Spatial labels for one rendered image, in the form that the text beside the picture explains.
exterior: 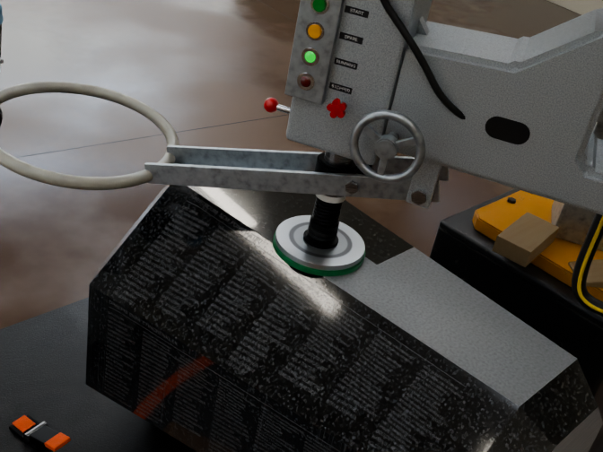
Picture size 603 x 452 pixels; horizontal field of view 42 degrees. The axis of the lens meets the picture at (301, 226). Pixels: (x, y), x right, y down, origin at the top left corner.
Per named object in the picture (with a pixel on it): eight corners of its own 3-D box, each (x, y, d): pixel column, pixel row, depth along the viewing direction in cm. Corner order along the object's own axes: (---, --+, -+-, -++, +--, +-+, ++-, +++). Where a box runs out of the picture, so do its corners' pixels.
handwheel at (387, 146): (423, 175, 162) (442, 108, 154) (413, 195, 154) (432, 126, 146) (353, 153, 165) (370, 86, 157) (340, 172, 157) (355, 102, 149)
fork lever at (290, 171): (451, 172, 178) (451, 152, 175) (435, 210, 162) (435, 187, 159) (178, 158, 201) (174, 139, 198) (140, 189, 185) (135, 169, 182)
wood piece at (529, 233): (521, 226, 228) (527, 211, 225) (553, 242, 223) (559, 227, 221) (491, 250, 214) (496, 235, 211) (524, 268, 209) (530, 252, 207)
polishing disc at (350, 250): (328, 212, 199) (329, 208, 199) (381, 258, 186) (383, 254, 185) (257, 228, 187) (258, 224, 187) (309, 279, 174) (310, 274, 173)
